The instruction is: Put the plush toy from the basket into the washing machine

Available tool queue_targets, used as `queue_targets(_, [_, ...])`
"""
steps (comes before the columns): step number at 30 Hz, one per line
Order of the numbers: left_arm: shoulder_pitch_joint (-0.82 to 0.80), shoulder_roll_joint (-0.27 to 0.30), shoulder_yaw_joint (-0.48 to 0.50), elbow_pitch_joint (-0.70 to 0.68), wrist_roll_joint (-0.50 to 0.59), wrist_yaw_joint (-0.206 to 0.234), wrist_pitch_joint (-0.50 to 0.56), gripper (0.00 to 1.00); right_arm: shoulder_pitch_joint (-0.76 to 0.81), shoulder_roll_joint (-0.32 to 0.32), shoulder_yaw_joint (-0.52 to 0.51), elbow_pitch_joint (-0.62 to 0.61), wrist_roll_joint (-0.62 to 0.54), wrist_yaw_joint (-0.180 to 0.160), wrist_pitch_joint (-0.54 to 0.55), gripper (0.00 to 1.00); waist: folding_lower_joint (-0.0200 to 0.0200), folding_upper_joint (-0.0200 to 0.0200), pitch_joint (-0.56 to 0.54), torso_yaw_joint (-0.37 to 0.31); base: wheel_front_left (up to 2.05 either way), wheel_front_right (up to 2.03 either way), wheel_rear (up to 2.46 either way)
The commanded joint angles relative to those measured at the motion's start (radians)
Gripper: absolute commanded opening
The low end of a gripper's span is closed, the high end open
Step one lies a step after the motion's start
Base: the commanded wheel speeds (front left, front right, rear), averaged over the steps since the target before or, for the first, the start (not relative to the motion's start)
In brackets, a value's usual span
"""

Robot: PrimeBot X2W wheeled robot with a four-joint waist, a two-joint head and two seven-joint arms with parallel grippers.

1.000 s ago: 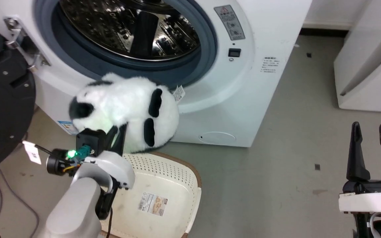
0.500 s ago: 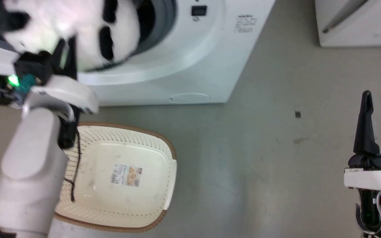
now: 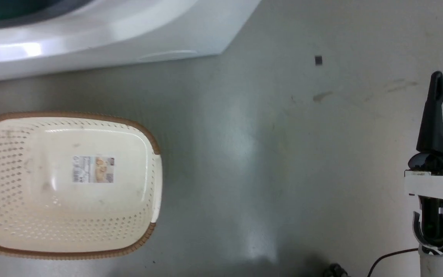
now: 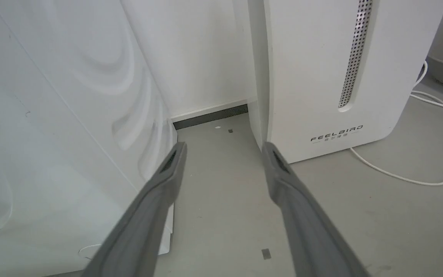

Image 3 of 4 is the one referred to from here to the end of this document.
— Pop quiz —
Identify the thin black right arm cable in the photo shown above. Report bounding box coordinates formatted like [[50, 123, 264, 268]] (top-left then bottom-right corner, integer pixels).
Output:
[[367, 248, 419, 277]]

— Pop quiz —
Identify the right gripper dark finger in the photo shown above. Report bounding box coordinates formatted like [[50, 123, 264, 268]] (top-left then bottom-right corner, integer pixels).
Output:
[[416, 71, 443, 154]]

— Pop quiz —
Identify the cream perforated laundry basket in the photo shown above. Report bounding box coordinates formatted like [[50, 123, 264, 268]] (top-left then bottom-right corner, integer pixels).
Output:
[[0, 112, 163, 260]]

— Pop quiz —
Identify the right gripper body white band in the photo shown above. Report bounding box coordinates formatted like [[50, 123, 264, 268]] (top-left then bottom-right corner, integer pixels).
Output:
[[404, 151, 443, 204]]

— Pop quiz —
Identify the printed label sticker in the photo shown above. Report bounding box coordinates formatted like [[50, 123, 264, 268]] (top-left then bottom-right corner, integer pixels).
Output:
[[72, 155, 115, 184]]

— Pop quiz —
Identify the white washing machine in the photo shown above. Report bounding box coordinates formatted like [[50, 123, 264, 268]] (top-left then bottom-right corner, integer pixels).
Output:
[[0, 0, 262, 83]]

